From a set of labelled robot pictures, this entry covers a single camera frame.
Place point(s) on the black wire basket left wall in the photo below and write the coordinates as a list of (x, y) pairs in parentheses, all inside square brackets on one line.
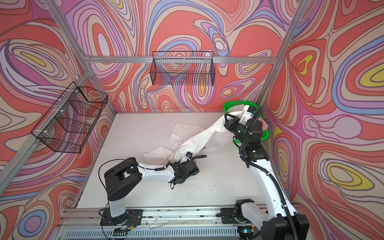
[(67, 129)]

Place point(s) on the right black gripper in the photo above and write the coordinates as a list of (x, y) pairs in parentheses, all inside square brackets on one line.
[(230, 124)]

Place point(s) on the pink cloth in basket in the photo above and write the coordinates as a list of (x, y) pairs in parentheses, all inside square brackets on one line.
[(264, 124)]

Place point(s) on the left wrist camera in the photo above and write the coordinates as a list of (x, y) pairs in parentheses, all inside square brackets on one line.
[(189, 157)]

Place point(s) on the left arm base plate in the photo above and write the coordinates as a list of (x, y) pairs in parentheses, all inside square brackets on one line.
[(132, 217)]

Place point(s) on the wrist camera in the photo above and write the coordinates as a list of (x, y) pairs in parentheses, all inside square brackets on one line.
[(189, 157), (249, 112)]

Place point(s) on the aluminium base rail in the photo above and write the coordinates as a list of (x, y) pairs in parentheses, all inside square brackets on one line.
[(158, 223)]

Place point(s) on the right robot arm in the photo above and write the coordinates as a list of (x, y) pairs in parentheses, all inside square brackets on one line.
[(280, 221)]

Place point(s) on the white t shirt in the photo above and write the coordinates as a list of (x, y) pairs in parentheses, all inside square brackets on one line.
[(190, 138)]

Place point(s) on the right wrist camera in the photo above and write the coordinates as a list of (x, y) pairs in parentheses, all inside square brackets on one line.
[(249, 112)]

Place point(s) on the black wire basket wall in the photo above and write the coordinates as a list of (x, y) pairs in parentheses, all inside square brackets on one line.
[(183, 68), (67, 129)]

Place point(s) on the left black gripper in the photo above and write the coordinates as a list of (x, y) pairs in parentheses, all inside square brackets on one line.
[(178, 165)]

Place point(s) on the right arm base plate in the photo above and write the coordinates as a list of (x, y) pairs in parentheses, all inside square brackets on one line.
[(230, 216)]

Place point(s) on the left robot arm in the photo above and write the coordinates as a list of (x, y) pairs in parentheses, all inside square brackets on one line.
[(121, 179)]

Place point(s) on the black wire basket back wall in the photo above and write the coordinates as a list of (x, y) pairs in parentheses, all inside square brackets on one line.
[(183, 68)]

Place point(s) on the green plastic laundry basket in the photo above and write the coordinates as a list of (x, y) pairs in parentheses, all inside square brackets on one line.
[(235, 106)]

